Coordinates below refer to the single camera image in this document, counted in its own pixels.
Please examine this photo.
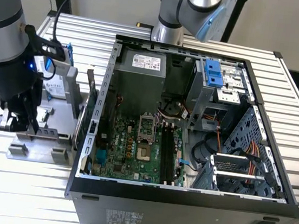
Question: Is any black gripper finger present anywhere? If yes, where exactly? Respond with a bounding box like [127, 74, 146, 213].
[0, 93, 34, 134]
[17, 85, 45, 136]

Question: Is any RAM stick with blue label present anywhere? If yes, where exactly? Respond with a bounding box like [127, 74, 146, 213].
[26, 125, 57, 138]

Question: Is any silver CPU chip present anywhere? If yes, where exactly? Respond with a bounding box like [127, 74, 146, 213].
[35, 108, 51, 125]

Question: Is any grey plastic parts rack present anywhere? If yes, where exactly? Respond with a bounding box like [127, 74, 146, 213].
[6, 60, 94, 169]

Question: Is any hard disk in blue carrier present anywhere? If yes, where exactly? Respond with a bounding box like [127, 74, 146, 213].
[28, 37, 77, 103]

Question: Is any blue board connector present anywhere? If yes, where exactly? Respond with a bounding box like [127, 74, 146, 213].
[94, 150, 107, 165]

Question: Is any grey power supply unit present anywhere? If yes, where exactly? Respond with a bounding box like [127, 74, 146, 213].
[108, 46, 170, 120]

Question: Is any CPU socket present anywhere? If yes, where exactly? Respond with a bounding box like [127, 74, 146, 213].
[135, 142, 154, 163]

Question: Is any green motherboard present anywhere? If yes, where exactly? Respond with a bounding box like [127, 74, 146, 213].
[91, 113, 194, 189]

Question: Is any round black speaker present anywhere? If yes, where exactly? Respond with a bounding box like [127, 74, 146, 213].
[162, 99, 185, 117]

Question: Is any yellow black connector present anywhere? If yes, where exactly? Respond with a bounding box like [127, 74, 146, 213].
[135, 21, 154, 30]

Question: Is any black PC case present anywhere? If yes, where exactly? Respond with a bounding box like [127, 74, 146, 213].
[61, 29, 299, 224]

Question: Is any silver metal disk bay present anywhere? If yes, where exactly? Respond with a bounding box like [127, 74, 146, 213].
[184, 56, 257, 136]

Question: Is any blue plastic bay latch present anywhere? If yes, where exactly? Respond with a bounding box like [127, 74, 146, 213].
[201, 57, 226, 88]

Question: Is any grey perforated drive cage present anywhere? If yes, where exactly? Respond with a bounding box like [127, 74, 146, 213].
[191, 150, 270, 198]

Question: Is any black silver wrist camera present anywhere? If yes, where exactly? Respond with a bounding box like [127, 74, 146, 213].
[32, 36, 74, 67]

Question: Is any green graphics card metal bracket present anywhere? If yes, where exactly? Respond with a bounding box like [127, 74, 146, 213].
[70, 67, 102, 152]

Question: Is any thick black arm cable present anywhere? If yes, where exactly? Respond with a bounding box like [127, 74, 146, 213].
[50, 0, 105, 50]

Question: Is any black frame post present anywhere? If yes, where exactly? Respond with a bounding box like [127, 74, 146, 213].
[50, 0, 74, 16]
[220, 0, 250, 45]

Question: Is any metal socket cover frame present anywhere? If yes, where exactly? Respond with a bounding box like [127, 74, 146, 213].
[136, 112, 158, 144]

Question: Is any thin wire locking lever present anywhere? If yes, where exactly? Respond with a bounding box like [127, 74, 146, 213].
[150, 117, 163, 145]

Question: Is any thin orange wire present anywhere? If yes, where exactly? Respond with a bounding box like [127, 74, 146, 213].
[213, 125, 224, 154]

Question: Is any orange yellow red wire bundle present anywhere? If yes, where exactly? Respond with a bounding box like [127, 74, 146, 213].
[241, 139, 263, 178]

